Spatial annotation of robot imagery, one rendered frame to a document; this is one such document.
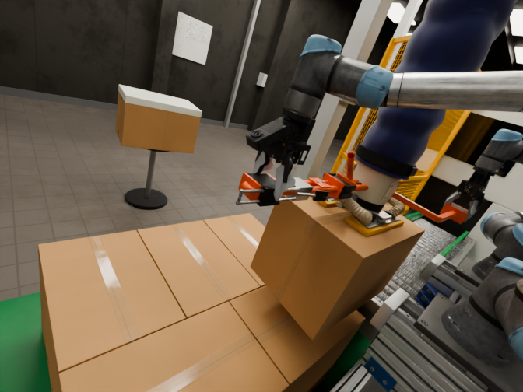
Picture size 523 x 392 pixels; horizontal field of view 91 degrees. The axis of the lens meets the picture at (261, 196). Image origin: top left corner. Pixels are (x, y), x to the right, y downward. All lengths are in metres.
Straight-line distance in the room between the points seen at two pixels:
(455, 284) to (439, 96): 0.84
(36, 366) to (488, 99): 1.88
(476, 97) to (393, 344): 0.66
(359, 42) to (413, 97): 1.77
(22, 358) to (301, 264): 1.35
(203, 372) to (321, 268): 0.52
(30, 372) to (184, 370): 0.86
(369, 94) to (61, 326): 1.12
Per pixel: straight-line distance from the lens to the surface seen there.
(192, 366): 1.06
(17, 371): 1.74
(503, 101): 0.71
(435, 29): 1.06
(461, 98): 0.70
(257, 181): 0.63
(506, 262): 0.82
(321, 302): 1.00
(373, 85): 0.57
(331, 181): 0.90
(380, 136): 1.04
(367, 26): 2.45
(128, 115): 2.32
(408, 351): 0.92
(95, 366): 1.06
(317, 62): 0.59
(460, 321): 0.87
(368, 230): 1.01
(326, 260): 0.93
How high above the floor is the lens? 1.45
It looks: 24 degrees down
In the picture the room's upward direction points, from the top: 19 degrees clockwise
